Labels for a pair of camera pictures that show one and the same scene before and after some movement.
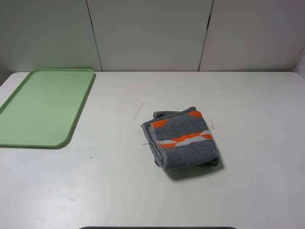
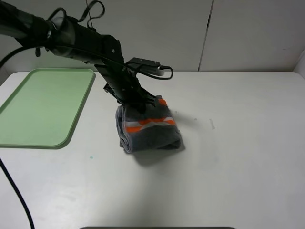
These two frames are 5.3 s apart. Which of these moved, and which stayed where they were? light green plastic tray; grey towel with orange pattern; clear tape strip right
Moved: grey towel with orange pattern
Stayed: clear tape strip right; light green plastic tray
